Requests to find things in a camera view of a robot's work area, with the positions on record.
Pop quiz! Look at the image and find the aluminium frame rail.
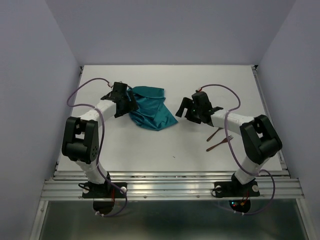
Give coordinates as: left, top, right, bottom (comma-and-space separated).
40, 170, 305, 201

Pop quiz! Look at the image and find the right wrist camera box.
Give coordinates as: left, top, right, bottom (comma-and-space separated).
191, 91, 212, 109

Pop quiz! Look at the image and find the brown wooden spoon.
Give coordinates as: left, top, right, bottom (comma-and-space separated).
206, 127, 223, 142

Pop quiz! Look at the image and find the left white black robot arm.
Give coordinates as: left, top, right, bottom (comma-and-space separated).
61, 90, 138, 197

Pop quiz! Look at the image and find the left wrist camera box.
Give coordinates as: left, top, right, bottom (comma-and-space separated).
112, 81, 128, 95

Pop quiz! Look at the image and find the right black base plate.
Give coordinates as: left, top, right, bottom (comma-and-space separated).
211, 180, 260, 198

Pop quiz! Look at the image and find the brown wooden fork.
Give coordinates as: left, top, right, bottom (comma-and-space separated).
206, 135, 234, 152

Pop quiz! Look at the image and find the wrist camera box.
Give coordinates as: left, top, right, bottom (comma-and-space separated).
112, 81, 128, 95
191, 91, 212, 109

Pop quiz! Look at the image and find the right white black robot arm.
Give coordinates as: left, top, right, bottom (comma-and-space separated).
175, 92, 283, 195

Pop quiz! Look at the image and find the teal cloth napkin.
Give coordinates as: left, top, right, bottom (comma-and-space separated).
127, 86, 178, 131

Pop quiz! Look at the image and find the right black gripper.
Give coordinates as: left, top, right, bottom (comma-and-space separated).
175, 97, 202, 124

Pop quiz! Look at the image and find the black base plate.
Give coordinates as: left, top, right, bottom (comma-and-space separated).
78, 182, 125, 199
211, 180, 260, 198

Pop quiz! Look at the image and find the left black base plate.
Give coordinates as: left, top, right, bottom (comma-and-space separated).
78, 182, 125, 199

